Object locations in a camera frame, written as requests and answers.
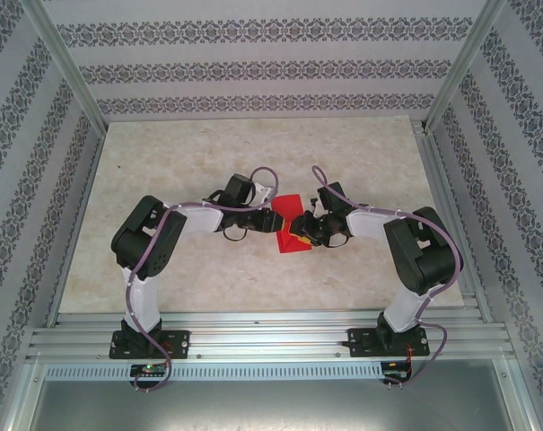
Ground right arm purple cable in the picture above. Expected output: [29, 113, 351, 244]
[311, 165, 461, 391]

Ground aluminium frame post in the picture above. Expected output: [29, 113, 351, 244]
[422, 0, 510, 135]
[22, 0, 109, 134]

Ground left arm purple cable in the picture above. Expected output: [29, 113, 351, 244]
[126, 165, 279, 396]

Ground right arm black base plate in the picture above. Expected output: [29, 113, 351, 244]
[347, 327, 432, 359]

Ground slotted grey cable duct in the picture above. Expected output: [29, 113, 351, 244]
[44, 362, 385, 382]

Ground grey metal sheet panel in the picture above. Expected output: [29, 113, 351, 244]
[17, 361, 539, 431]

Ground red paper sheet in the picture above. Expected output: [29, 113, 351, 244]
[270, 193, 314, 256]

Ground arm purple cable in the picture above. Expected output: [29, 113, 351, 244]
[126, 165, 279, 396]
[311, 165, 461, 391]

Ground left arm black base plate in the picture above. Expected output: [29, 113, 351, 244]
[110, 330, 191, 360]

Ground aluminium side rail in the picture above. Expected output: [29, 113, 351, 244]
[45, 128, 109, 327]
[412, 119, 495, 324]

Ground wide aluminium mounting rail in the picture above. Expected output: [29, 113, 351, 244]
[26, 312, 517, 361]

